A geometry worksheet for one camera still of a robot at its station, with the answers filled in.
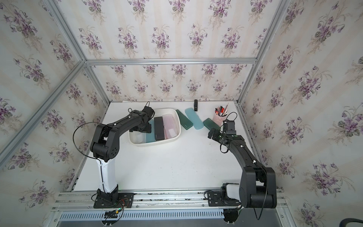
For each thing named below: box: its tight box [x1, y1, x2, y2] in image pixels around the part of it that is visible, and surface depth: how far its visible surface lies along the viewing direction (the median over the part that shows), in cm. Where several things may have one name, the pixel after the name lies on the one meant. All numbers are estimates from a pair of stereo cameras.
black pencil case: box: [154, 116, 165, 141], surface depth 100 cm
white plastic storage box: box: [128, 107, 182, 147], surface depth 100 cm
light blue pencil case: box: [184, 107, 205, 131], surface depth 111 cm
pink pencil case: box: [162, 113, 178, 140], surface depth 103 cm
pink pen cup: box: [212, 102, 229, 127], surface depth 101 cm
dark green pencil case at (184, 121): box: [175, 109, 194, 131], surface depth 107 cm
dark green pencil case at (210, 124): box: [202, 117, 221, 131], surface depth 106 cm
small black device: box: [193, 99, 199, 112], surface depth 117 cm
